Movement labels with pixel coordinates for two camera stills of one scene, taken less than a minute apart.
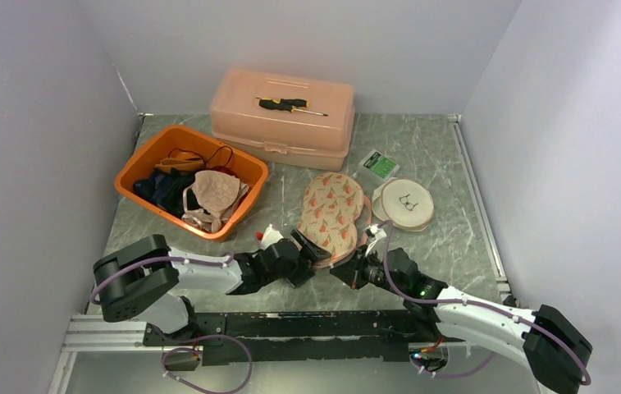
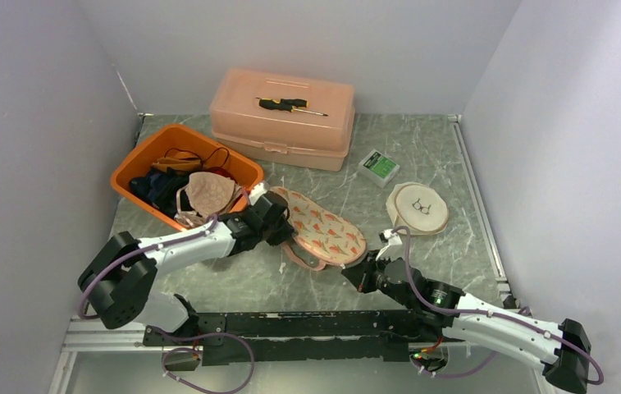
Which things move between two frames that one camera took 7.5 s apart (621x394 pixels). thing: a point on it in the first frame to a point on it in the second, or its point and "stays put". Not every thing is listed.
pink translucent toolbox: x=303 y=121 stays put
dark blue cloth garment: x=152 y=188 stays put
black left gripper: x=304 y=263 to x=286 y=231
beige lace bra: x=211 y=198 stays put
